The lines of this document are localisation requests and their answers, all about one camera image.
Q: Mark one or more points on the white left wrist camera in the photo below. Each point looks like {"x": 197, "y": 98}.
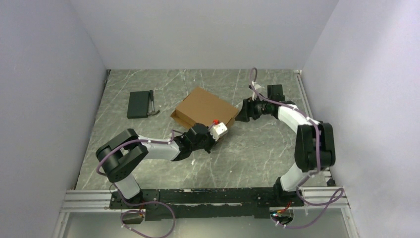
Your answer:
{"x": 218, "y": 129}

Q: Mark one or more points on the aluminium frame rail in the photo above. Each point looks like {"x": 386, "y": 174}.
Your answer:
{"x": 80, "y": 201}

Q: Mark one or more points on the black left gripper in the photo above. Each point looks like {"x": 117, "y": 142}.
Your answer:
{"x": 212, "y": 142}

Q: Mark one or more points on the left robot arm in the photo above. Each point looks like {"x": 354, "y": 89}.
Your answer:
{"x": 120, "y": 156}

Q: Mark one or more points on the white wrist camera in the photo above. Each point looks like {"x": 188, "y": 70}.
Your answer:
{"x": 256, "y": 90}
{"x": 218, "y": 129}

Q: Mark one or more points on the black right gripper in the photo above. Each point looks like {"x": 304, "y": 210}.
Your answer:
{"x": 247, "y": 111}

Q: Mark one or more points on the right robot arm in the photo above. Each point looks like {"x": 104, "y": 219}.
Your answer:
{"x": 314, "y": 146}

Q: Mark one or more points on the flat black box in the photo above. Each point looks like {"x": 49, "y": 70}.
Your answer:
{"x": 138, "y": 105}

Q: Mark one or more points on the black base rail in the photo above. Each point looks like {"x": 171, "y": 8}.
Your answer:
{"x": 160, "y": 204}

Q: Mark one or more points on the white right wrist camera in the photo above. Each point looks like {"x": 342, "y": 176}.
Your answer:
{"x": 256, "y": 90}

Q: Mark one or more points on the brown cardboard box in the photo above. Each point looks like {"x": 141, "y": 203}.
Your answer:
{"x": 201, "y": 106}

